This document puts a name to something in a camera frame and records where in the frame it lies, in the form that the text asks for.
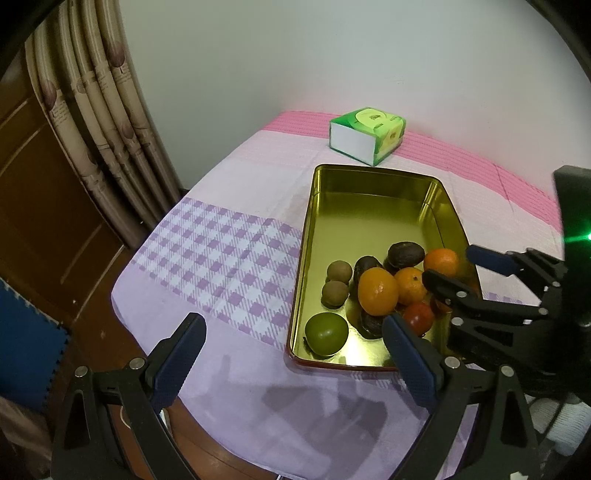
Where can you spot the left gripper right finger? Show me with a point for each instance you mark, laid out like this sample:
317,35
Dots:
502,442

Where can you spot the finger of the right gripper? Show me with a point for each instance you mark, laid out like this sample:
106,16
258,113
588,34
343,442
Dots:
467,304
538,271

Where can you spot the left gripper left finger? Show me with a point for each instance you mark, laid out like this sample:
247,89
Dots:
86,445

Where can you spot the large red tomato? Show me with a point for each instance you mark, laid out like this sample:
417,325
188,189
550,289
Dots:
420,317

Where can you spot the small orange mandarin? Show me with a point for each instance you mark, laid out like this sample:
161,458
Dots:
444,261

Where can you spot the dark avocado front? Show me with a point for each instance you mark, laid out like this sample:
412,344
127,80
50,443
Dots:
405,254

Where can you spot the dark avocado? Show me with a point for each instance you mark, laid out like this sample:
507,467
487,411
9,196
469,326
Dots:
405,254
364,264
371,326

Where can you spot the large orange mandarin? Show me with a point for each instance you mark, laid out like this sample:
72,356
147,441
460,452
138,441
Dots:
378,292

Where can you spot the brown kiwi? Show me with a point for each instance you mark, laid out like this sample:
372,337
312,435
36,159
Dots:
334,294
340,271

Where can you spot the green lime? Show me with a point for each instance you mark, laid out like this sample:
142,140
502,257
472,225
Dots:
326,333

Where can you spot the small red tomato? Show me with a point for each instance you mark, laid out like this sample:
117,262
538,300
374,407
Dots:
440,308

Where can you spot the pink purple checked tablecloth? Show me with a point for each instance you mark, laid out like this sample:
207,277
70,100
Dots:
228,251

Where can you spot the blue foam mat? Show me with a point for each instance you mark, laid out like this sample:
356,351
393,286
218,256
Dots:
31,349

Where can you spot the brown wooden door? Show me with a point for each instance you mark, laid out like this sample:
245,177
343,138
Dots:
56,249

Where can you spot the green tissue pack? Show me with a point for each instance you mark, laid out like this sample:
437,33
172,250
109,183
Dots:
367,135

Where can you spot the beige patterned curtain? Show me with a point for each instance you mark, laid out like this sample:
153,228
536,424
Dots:
80,72

